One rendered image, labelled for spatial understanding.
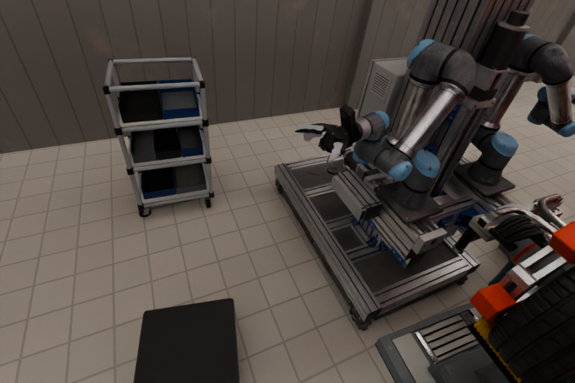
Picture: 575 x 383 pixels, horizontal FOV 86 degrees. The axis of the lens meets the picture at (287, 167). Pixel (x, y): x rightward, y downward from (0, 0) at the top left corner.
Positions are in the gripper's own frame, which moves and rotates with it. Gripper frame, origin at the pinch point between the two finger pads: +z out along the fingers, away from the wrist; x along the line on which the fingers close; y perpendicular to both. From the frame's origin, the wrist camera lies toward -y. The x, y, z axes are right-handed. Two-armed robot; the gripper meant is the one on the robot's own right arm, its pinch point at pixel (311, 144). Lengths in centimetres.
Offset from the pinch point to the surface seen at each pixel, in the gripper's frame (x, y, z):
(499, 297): -63, 27, -34
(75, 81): 220, 97, 35
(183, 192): 95, 122, 4
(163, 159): 102, 91, 12
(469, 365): -85, 91, -55
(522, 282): -64, 20, -39
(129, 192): 129, 143, 32
